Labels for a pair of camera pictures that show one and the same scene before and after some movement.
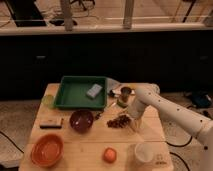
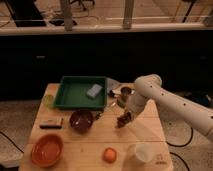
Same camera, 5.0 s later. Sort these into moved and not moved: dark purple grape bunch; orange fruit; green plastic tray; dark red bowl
Moved: dark purple grape bunch
Not moved: orange fruit; green plastic tray; dark red bowl
